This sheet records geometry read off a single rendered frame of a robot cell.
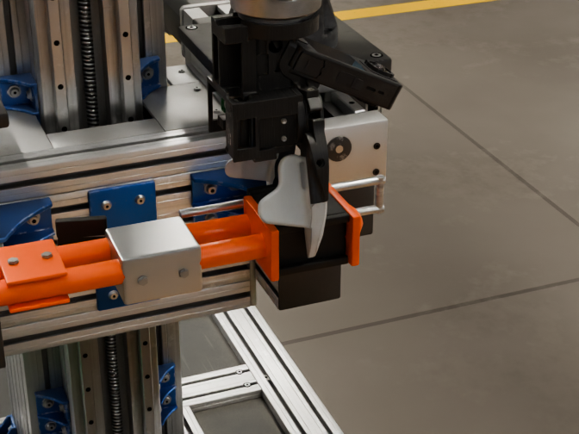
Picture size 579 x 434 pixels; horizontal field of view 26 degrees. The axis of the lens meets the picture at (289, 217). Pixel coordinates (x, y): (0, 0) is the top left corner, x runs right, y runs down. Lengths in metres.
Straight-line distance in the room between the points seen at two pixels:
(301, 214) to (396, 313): 1.98
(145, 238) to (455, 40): 3.78
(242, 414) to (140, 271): 1.30
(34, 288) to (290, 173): 0.23
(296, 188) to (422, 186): 2.59
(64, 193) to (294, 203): 0.59
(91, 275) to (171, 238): 0.08
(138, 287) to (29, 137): 0.62
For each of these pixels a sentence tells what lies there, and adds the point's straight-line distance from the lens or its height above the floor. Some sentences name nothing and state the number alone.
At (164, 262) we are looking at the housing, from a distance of 1.06.
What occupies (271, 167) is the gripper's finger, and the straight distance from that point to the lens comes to 1.14.
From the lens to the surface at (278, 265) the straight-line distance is 1.09.
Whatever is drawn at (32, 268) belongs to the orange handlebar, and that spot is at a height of 1.09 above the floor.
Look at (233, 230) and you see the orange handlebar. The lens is 1.12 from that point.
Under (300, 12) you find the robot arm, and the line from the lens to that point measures 1.01.
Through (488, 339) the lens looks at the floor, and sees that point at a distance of 2.97.
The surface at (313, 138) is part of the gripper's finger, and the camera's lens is 1.05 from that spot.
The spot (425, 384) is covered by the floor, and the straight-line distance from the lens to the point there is 2.80.
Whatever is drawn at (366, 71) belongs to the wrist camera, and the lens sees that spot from 1.08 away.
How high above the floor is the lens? 1.61
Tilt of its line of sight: 28 degrees down
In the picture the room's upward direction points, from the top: straight up
